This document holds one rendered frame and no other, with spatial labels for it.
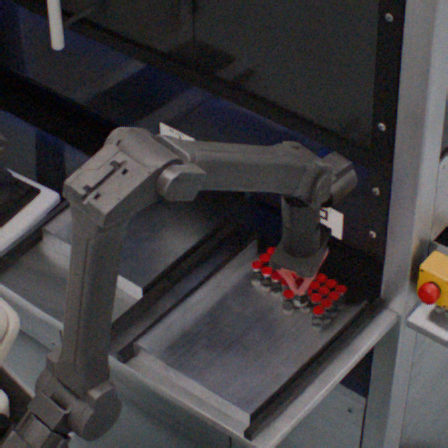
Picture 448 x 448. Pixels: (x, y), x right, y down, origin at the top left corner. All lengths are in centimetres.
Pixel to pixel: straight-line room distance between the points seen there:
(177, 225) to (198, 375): 39
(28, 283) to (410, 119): 81
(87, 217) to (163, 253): 97
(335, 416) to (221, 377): 50
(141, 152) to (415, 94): 65
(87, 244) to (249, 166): 27
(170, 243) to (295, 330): 32
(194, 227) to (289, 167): 77
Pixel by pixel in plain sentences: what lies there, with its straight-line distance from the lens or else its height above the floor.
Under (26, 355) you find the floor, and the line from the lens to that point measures 353.
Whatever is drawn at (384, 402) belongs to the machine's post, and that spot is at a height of 62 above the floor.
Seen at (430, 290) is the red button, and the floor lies 101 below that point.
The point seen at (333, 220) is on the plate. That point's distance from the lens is 234.
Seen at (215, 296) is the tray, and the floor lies 88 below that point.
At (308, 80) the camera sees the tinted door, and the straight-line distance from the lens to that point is 221.
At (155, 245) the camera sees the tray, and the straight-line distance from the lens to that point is 251.
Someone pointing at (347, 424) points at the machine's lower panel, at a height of 49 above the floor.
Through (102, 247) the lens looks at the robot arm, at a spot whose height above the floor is 154.
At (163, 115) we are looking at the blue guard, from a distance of 250.
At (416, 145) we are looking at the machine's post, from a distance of 212.
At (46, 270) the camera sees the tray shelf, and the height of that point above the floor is 88.
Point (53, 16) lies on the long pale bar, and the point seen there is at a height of 126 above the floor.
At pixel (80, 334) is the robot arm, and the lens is 166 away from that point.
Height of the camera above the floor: 260
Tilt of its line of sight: 43 degrees down
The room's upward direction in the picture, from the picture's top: 1 degrees counter-clockwise
